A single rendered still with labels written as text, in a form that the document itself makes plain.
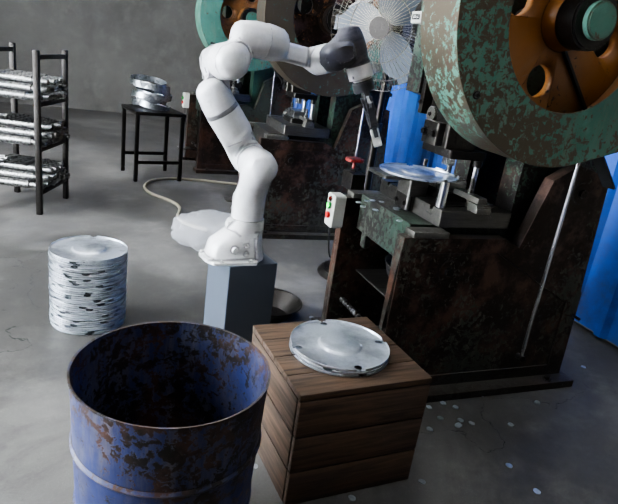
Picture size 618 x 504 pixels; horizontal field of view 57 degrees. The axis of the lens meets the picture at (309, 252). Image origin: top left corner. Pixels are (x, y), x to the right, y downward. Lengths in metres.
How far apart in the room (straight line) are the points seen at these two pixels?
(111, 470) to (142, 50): 7.52
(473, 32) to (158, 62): 7.09
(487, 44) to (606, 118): 0.51
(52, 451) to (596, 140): 1.84
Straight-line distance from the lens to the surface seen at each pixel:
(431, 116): 2.18
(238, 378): 1.45
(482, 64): 1.65
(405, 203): 2.12
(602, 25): 1.81
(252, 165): 1.79
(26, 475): 1.78
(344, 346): 1.65
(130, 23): 8.41
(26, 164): 3.87
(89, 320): 2.37
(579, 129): 1.91
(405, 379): 1.61
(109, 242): 2.47
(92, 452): 1.22
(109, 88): 8.44
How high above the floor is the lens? 1.15
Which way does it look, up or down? 19 degrees down
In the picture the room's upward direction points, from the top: 8 degrees clockwise
